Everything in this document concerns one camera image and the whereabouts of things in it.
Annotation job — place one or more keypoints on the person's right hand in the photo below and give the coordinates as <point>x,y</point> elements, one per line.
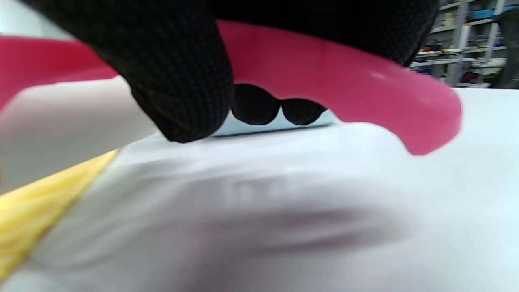
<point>174,61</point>

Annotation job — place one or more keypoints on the pink lint roller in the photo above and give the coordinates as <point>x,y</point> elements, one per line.
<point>365,81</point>

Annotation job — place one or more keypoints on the yellow square towel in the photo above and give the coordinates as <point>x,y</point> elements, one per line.
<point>32,202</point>

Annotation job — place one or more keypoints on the grey metal shelving rack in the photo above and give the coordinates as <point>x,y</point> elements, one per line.
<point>458,24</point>

